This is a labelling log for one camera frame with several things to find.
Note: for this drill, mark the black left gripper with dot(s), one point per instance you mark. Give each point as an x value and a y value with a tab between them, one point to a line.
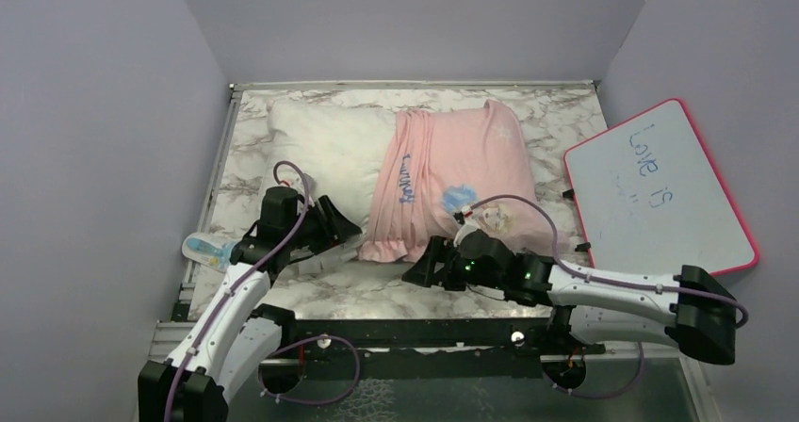
344	230

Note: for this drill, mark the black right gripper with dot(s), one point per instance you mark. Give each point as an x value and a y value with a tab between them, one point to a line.
423	269

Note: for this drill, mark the white pillow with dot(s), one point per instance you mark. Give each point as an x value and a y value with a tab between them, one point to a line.
340	149

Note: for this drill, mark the Elsa print pink-lined pillowcase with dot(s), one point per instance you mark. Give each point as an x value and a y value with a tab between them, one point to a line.
439	162

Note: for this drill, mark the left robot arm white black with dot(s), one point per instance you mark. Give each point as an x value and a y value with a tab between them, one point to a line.
199	378

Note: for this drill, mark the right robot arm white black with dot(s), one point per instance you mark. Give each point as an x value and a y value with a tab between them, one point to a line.
690	311

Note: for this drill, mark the pink framed whiteboard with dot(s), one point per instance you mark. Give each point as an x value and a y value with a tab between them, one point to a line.
650	198

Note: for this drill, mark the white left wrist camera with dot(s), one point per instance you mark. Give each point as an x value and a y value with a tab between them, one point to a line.
304	184

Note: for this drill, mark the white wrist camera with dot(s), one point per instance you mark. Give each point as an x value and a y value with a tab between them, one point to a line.
304	184
469	221

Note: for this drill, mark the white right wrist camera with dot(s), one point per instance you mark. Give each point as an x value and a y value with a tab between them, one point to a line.
469	221

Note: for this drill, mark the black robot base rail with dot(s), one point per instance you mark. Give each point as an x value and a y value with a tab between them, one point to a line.
410	349

